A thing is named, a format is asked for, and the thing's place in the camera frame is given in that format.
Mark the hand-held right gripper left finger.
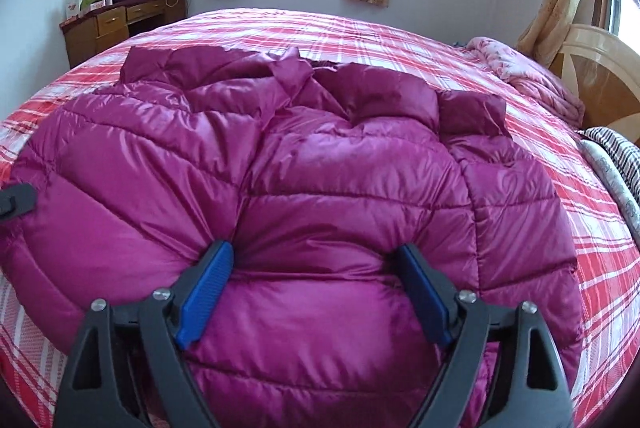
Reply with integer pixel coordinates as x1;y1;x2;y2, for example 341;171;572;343
52;240;236;428

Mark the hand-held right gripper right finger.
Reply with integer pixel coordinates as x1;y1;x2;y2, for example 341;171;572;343
395;243;573;428

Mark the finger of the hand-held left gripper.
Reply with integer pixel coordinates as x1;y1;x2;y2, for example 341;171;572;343
0;183;38;223

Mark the magenta down jacket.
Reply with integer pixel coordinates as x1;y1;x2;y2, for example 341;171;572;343
2;45;583;428

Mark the brown wooden desk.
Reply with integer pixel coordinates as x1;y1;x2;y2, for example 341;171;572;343
59;0;190;69

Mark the grey patterned pillow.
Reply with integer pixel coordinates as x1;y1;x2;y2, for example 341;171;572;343
580;142;640;235

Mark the pink floral quilt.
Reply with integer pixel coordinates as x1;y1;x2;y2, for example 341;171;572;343
465;36;586;129

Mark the dark striped cloth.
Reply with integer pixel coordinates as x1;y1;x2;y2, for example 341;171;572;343
580;126;640;199

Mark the red plaid bed sheet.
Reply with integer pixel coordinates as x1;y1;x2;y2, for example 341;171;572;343
0;8;640;428

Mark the cream wooden headboard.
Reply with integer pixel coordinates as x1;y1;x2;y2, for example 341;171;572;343
547;24;640;146

